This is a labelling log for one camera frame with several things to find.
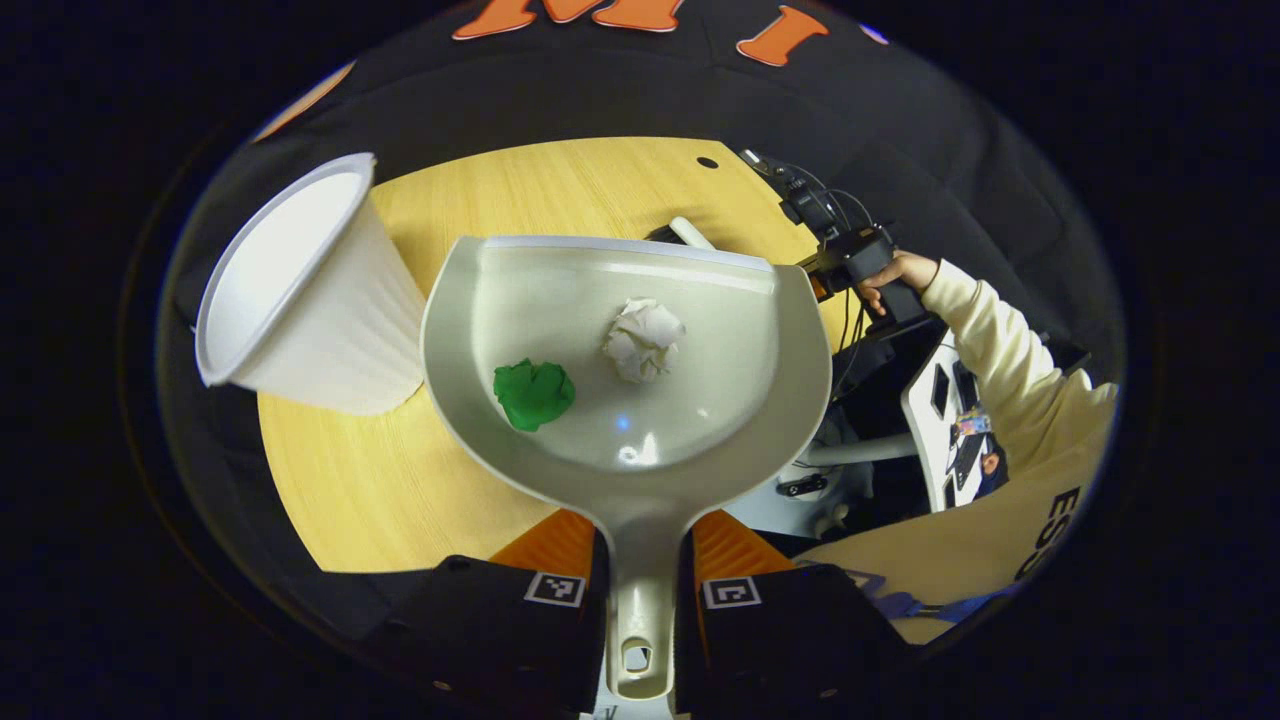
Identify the white paper ball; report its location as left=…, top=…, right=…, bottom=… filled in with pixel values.
left=602, top=298, right=687, bottom=384

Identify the grey tube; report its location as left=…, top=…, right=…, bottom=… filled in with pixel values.
left=800, top=433, right=921, bottom=468

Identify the small white broom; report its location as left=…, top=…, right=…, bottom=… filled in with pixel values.
left=645, top=216, right=717, bottom=251

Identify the green paper ball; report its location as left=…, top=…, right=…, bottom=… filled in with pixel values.
left=493, top=358, right=577, bottom=433

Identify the white device with black patches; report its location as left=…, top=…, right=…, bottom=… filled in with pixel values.
left=900, top=330, right=993, bottom=513

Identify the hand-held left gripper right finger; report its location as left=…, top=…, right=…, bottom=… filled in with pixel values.
left=675, top=510, right=921, bottom=716

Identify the white garbage bin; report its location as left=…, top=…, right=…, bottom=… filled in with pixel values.
left=195, top=152, right=429, bottom=417

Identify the wooden desktop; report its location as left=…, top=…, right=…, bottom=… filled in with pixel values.
left=255, top=137, right=861, bottom=573

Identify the person's cream sweater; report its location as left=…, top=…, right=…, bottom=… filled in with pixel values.
left=795, top=385, right=1119, bottom=646

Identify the white dustpan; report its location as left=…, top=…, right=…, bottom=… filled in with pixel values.
left=420, top=235, right=833, bottom=701

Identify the blue lanyard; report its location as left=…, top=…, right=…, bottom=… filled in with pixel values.
left=845, top=568, right=1016, bottom=623

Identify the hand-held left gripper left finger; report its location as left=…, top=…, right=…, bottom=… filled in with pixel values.
left=385, top=510, right=609, bottom=716

